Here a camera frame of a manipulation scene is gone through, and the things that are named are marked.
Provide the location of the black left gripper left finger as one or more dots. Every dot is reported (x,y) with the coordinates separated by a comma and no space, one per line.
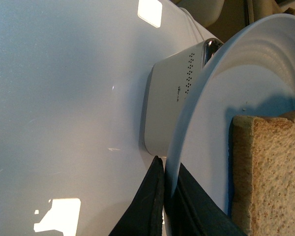
(144,215)

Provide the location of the beige chair left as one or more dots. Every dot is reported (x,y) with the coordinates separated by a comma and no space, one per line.
(205,12)

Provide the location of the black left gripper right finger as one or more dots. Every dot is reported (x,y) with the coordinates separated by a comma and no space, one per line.
(190,211)

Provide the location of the grey round plate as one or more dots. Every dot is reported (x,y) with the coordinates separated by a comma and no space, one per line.
(252,74)

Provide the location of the slice of brown bread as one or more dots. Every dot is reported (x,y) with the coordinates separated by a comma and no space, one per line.
(264,174)

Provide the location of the white toaster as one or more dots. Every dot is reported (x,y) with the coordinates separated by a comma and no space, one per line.
(168,85)

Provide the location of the beige chair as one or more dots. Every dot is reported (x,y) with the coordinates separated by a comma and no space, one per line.
(258,9)
(205,12)

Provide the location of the beige chair right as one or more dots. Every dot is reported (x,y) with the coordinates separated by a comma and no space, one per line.
(258,9)

